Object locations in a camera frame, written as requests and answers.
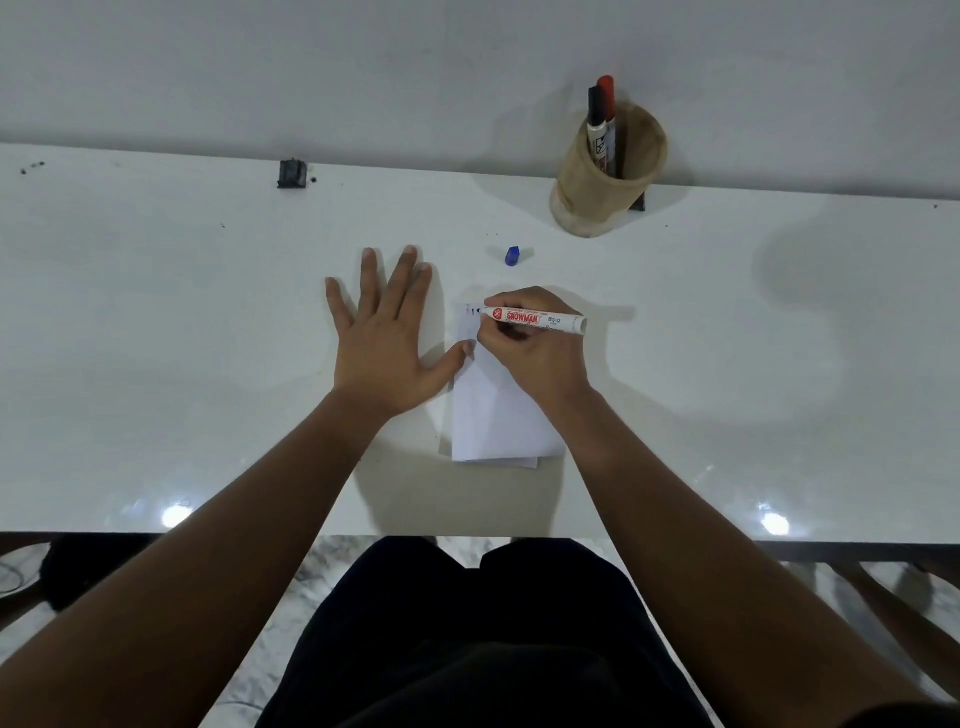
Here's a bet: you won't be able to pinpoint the person's right hand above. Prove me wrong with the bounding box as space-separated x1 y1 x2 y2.
476 285 594 410

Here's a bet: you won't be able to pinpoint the person's left hand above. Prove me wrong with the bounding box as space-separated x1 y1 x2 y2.
324 245 478 418

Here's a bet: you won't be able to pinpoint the blue marker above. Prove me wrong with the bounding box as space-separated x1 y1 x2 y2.
479 305 589 336

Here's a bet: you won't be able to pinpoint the white paper sheet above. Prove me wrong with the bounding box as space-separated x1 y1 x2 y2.
451 303 567 470

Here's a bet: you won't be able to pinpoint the wooden pen holder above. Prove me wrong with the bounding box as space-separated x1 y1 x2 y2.
549 101 669 240

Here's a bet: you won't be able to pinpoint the black marker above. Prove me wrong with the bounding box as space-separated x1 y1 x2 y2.
585 85 609 174

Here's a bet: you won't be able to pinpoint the red marker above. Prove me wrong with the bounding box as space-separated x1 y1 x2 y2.
597 74 620 178

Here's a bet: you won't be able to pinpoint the person's left forearm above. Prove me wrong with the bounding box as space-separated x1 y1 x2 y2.
0 386 399 728

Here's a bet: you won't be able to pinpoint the person's right forearm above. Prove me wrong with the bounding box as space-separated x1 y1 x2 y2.
551 382 939 728

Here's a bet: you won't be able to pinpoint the black shorts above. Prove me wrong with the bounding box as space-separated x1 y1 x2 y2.
254 536 714 728

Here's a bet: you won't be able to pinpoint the black bag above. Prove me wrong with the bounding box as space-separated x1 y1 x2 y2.
38 533 163 615

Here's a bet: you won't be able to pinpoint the brown diagonal table leg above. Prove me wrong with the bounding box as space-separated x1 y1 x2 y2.
828 562 960 703

